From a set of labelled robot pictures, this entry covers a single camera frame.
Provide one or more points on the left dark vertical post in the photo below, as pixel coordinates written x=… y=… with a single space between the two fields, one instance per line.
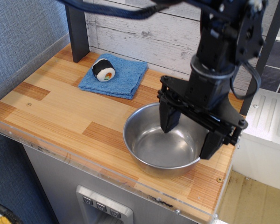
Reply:
x=77 y=32

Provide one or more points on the blue folded cloth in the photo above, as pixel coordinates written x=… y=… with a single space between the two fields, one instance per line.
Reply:
x=125 y=82

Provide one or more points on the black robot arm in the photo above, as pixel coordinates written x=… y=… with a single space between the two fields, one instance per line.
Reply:
x=231 y=35

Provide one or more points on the silver toy fridge cabinet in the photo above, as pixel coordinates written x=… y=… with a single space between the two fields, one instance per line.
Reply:
x=102 y=182

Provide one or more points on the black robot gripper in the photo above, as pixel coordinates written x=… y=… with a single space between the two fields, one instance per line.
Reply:
x=204 y=99

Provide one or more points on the dark vertical post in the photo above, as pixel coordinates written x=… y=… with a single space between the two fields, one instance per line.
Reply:
x=77 y=32
x=265 y=52

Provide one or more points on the right dark vertical post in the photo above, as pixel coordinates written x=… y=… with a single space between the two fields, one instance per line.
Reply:
x=265 y=52

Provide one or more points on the toy sushi roll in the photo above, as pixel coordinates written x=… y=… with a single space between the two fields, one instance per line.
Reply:
x=103 y=70

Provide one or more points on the white ridged appliance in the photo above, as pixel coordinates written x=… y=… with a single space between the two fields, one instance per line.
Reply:
x=258 y=152

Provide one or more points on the stainless steel bowl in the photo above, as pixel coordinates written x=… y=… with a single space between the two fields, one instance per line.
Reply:
x=163 y=155

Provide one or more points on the yellow object at corner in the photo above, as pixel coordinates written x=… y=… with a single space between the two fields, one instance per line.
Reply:
x=8 y=217

